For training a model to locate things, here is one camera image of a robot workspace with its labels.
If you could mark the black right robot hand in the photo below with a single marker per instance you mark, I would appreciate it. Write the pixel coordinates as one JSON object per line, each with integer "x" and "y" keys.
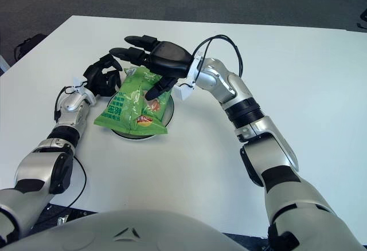
{"x": 169, "y": 59}

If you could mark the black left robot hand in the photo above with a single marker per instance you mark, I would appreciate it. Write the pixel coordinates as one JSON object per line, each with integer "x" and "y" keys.
{"x": 97, "y": 79}

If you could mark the green snack chip bag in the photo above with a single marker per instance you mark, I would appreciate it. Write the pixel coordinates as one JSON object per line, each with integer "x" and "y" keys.
{"x": 129, "y": 110}

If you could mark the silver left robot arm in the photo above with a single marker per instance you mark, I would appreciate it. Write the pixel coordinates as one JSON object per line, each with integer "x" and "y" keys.
{"x": 43, "y": 162}

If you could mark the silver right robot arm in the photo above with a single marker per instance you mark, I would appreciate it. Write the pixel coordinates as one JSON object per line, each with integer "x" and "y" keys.
{"x": 258, "y": 136}

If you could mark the white plate black rim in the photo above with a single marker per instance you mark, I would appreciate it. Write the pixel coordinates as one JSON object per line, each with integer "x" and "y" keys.
{"x": 169, "y": 110}

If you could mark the black backpack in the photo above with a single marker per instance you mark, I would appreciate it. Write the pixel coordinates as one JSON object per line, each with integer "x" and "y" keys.
{"x": 28, "y": 46}

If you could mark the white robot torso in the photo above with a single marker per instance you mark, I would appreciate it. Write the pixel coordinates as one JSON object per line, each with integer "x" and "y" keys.
{"x": 114, "y": 233}

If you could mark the black chair base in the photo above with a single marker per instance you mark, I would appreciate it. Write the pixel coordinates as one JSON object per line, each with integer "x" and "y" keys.
{"x": 363, "y": 16}

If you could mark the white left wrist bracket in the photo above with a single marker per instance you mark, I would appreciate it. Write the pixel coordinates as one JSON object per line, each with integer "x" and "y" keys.
{"x": 84, "y": 92}

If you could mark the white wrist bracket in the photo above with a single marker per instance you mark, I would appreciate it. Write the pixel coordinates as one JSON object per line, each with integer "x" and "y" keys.
{"x": 84, "y": 92}
{"x": 185, "y": 90}

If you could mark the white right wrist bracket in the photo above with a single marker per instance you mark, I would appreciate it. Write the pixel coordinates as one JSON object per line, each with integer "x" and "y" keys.
{"x": 185, "y": 90}

